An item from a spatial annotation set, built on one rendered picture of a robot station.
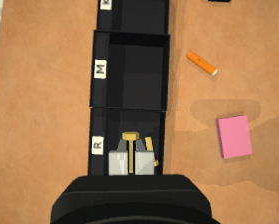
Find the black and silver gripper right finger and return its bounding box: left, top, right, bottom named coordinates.
left=133, top=139, right=154, bottom=175

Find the gold bolt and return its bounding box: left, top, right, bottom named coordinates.
left=123, top=132, right=139, bottom=173
left=145, top=137, right=159, bottom=166

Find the pink sticky note pad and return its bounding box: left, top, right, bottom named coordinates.
left=215, top=115, right=252, bottom=158

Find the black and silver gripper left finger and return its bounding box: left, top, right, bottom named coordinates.
left=109, top=139, right=129, bottom=175

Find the black rack of bins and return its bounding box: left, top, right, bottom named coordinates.
left=87, top=0, right=170, bottom=175

